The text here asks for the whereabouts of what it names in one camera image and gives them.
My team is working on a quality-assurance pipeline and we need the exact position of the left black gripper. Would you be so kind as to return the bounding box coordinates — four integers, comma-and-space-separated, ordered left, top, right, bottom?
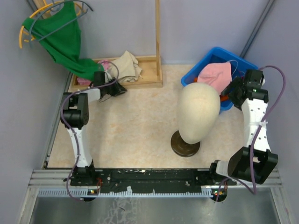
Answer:
103, 77, 127, 97

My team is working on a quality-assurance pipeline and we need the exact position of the pink hat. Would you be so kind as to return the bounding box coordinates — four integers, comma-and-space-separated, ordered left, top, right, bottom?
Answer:
197, 62, 232, 95

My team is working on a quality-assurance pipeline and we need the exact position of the blue plastic bin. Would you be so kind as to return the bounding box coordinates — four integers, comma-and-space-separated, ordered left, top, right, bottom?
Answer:
179, 47, 257, 114

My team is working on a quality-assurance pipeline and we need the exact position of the cream mannequin head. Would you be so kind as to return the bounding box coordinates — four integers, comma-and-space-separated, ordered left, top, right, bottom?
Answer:
171, 83, 221, 157

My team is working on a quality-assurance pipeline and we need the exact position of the wooden clothes rack with tray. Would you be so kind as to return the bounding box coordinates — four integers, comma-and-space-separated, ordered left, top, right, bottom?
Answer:
32, 0, 164, 91

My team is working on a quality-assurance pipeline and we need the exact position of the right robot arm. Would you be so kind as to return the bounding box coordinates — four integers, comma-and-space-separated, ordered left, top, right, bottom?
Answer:
208, 69, 278, 185

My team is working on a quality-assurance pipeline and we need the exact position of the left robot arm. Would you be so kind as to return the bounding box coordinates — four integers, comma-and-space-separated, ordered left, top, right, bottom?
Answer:
60, 71, 127, 185

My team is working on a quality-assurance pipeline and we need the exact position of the orange hat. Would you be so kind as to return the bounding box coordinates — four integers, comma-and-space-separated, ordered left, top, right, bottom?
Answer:
194, 77, 229, 102

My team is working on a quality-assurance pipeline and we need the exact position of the beige cloth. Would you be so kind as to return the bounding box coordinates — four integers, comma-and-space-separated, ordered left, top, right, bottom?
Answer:
108, 51, 142, 83

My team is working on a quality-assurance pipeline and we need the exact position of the pink cloth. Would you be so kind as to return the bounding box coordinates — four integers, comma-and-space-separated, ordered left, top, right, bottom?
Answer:
77, 59, 110, 85

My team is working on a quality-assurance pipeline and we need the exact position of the green shirt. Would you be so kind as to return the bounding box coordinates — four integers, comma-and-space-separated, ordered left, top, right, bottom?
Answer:
22, 1, 104, 81

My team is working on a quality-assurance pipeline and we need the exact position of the grey hanger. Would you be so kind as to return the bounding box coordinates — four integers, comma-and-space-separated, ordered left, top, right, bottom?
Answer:
22, 1, 91, 51

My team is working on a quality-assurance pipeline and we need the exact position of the yellow hanger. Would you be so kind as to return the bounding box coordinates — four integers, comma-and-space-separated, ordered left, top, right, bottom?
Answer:
18, 0, 93, 49

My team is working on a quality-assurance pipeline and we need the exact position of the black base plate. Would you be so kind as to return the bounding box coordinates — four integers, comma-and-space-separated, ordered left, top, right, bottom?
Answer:
70, 168, 225, 194

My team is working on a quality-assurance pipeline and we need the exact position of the aluminium rail frame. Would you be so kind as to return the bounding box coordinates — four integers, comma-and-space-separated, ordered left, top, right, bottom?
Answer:
28, 168, 285, 198

